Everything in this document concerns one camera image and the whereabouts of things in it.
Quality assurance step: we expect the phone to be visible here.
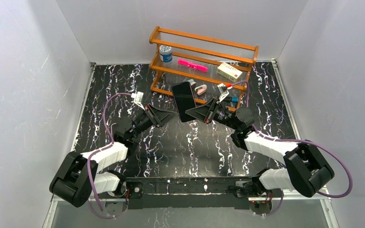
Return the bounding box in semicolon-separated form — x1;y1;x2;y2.
171;81;196;123

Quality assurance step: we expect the orange wooden shelf rack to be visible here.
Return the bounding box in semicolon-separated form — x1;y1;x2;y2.
149;26;259;111

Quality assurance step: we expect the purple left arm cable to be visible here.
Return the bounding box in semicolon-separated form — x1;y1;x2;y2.
86;92;139;219

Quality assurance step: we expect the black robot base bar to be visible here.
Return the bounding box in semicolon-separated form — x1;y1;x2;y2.
113;177;283;217

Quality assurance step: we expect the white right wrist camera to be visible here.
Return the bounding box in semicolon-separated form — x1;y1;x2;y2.
217;83;232;103

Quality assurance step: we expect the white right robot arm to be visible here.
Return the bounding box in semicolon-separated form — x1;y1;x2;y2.
185;98;335;198

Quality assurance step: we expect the pink plastic ruler case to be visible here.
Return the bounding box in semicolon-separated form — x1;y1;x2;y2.
177;58;208;73

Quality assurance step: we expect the white cardboard box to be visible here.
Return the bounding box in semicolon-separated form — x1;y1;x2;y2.
216;62;242;82

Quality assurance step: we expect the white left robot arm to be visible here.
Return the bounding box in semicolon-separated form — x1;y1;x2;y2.
49;104;178;208

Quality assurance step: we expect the light blue stapler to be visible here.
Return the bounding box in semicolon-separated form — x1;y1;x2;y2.
187;79;196;87

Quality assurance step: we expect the blue round jar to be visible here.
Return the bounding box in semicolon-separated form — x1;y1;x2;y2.
159;45;173;62

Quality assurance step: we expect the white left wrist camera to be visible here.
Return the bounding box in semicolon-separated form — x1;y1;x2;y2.
131;91;144;110

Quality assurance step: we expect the blue capped marker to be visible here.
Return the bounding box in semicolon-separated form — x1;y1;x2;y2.
229;97;239;103

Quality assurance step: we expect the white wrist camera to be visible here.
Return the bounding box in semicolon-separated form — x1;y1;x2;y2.
217;83;232;103
131;91;144;110

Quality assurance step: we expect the pink small stapler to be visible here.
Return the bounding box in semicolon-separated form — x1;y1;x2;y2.
194;85;207;96

